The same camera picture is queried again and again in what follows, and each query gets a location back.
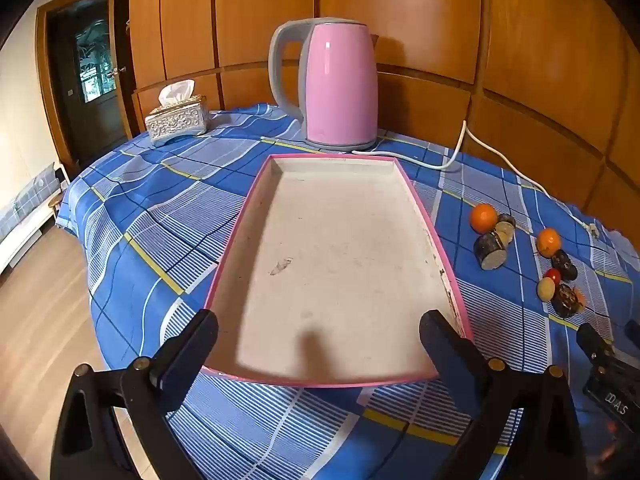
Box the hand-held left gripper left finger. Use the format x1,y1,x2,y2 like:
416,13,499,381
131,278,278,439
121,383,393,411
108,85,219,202
50,308,219,480

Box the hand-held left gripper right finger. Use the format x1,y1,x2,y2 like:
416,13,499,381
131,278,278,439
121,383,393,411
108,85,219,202
419,309,588,480

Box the dark brown water chestnut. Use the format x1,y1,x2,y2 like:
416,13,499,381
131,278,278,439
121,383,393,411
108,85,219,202
551,249,579,281
551,283,581,319

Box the dark-skinned sugarcane piece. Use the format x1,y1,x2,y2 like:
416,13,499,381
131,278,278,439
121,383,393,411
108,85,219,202
495,214,517,245
474,232,507,272

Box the orange mandarin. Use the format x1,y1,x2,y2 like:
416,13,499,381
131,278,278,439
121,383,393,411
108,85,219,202
470,203,499,233
536,228,562,257

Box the pink cardboard tray box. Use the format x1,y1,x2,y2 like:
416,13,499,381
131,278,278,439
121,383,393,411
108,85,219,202
202,154,475,389

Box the blue plaid tablecloth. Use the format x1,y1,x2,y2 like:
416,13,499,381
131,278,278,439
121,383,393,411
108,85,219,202
56,102,640,480

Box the white bench with plaid cushion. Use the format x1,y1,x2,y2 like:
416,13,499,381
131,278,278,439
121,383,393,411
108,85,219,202
0,162,66,273

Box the silver embossed tissue box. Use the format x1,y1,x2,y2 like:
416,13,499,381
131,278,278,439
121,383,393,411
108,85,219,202
145,80,208,148

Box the dark door with glass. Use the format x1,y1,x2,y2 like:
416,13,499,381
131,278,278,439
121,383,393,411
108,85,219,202
47,0,133,161

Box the pink electric kettle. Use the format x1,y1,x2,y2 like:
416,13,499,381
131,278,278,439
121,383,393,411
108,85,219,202
268,17,381,152

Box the wooden wardrobe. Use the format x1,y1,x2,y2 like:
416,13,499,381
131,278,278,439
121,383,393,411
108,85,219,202
107,0,640,231

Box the white kettle power cord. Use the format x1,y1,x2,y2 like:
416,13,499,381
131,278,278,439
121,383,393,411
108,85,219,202
351,120,603,238

